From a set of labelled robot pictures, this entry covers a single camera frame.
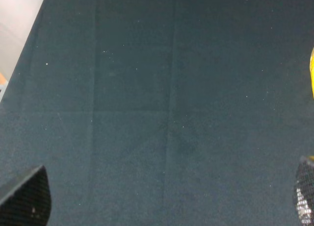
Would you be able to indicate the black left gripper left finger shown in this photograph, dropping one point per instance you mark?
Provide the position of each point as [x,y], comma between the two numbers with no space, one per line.
[25,200]

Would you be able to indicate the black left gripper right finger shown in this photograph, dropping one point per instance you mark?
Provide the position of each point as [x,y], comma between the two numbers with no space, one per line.
[303,191]

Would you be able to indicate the yellow banana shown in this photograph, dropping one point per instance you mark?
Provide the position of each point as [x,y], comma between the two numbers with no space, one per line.
[311,68]

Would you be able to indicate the black tablecloth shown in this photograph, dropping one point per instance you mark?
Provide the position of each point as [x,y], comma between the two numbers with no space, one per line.
[164,112]

